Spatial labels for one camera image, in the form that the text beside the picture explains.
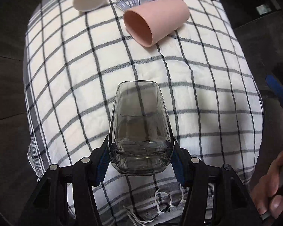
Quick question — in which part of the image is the person's hand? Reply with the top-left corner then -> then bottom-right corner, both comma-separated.
251,151 -> 283,219

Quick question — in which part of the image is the pink plastic cup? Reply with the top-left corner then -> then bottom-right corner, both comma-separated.
123,0 -> 189,47

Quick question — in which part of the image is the smoky grey square glass cup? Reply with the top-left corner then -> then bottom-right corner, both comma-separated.
108,80 -> 174,176

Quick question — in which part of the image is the black white checkered cloth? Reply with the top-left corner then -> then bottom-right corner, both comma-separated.
19,0 -> 263,225

